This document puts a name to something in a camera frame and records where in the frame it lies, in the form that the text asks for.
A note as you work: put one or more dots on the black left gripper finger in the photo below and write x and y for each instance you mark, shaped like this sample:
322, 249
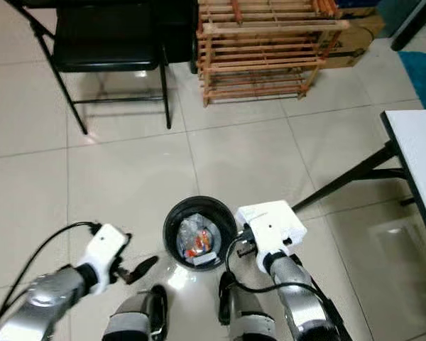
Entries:
145, 268

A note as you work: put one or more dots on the torn white brown cardboard piece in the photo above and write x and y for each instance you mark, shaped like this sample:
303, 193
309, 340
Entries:
201, 258

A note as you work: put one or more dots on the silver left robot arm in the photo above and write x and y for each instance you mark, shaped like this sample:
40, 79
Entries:
50, 298

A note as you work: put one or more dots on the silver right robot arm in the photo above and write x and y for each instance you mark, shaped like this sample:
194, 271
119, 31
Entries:
302, 291

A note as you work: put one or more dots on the small round black rubbish bin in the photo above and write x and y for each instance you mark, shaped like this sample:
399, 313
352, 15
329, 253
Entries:
174, 224

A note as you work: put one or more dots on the robot left leg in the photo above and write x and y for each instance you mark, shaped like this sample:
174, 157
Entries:
135, 320

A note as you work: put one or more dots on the robot leg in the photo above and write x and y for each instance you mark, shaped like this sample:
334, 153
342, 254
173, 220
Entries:
135, 320
248, 320

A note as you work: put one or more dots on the red snack wrapper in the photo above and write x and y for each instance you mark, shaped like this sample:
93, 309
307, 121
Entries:
199, 247

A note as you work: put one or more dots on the crumpled clear plastic wrapper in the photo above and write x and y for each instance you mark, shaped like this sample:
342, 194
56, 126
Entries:
188, 227

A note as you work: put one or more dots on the robot right leg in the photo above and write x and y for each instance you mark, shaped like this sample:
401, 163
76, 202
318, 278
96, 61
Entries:
248, 320

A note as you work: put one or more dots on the white table with black legs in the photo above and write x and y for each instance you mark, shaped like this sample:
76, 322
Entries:
419, 142

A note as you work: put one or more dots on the wooden slatted shoe rack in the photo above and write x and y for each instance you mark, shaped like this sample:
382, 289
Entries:
270, 28

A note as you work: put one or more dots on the black trolley suitcase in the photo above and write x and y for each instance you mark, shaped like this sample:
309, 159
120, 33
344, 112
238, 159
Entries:
181, 35

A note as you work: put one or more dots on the brown cardboard box black print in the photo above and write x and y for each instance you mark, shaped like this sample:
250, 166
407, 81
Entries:
362, 42

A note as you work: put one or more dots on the black folding chair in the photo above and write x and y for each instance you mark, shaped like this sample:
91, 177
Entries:
106, 39

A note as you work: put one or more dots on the teal rug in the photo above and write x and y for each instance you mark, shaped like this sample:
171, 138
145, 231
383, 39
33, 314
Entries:
422, 78

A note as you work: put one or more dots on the blue printed carton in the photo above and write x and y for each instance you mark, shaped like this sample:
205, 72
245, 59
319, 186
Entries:
358, 3

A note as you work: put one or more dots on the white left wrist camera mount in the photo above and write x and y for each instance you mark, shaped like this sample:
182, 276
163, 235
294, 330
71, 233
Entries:
108, 249

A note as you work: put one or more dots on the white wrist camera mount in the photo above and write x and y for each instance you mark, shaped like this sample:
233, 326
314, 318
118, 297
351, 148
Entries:
273, 226
108, 249

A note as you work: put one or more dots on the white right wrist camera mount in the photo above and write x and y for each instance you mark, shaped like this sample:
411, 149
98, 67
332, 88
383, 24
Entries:
273, 226

